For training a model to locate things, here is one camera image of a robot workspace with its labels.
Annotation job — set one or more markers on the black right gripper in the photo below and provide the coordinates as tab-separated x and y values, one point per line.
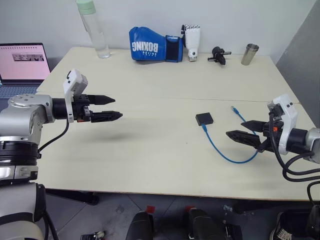
271	138

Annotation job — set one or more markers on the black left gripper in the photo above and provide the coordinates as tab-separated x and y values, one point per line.
80	101

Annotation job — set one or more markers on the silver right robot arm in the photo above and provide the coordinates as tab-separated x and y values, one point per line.
312	140

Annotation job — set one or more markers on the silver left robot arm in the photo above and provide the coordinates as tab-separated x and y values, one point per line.
20	120

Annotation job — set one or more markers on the small black box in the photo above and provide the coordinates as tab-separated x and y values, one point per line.
204	118

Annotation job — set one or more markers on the clear bottle with green cap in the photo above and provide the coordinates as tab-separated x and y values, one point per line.
96	32

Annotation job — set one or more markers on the blue boxing glove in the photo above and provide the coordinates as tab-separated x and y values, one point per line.
147	45

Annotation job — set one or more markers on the stainless steel cup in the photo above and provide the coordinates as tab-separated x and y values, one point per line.
249	53

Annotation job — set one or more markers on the small black clamp tool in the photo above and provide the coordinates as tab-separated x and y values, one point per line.
218	56

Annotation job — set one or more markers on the open laptop with pink screen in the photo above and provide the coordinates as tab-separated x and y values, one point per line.
21	62

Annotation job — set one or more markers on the black shoe with white sole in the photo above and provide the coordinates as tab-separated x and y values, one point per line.
292	225

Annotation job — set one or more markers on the dark rounded shape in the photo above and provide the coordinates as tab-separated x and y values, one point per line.
140	226
202	223

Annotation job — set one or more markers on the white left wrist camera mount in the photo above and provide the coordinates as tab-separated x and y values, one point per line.
75	81

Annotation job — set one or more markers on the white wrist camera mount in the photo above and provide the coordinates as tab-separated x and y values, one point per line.
288	120
75	81

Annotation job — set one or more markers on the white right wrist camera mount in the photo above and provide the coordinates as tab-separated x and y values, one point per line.
288	120

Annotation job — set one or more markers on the metal table bracket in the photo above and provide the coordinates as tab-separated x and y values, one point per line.
232	208

